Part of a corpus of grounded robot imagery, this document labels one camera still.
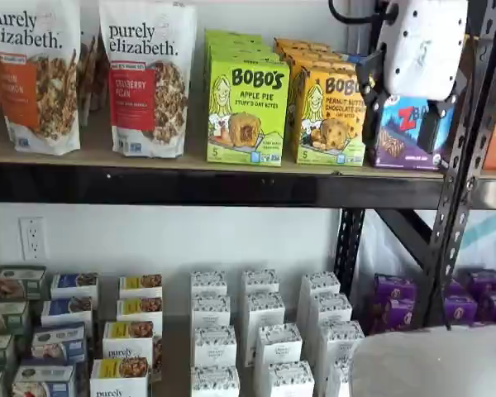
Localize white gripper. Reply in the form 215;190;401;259
355;0;469;155

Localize yellow oat bites box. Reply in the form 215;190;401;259
205;60;291;168

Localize purple blue Zbar box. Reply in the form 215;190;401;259
366;93;456;171

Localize yellow Bobo's peanut butter box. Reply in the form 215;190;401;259
293;65;368;167
272;36;332;54
281;48;359;78

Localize green Bobo's apple pie box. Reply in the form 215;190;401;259
203;27;265;47
206;40;283;68

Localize black horizontal shelf beam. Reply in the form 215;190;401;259
0;162;496;210

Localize white patterned box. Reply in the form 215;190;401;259
191;294;232;331
317;319;365;374
265;361;316;397
241;268;281;298
193;325;237;370
246;291;286;332
325;358;353;397
254;323;303;374
188;365;241;397
308;293;354;332
188;270;229;299
299;271;341;328

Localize wooden shelf board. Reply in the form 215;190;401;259
0;109;496;184

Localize yellow label granola box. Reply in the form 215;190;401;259
102;320;155;361
115;296;164;328
88;357;153;397
117;274;164;299

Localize blue granola box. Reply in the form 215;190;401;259
40;296;95;328
50;271;100;302
30;323;88;366
11;365;76;397

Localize black diagonal rack brace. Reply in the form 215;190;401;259
370;208;436;250

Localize black perforated rack post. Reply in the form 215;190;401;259
429;0;496;332
337;208;367;328

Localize black cable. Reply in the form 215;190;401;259
327;0;398;25

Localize white wall outlet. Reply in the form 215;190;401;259
19;216;50;261

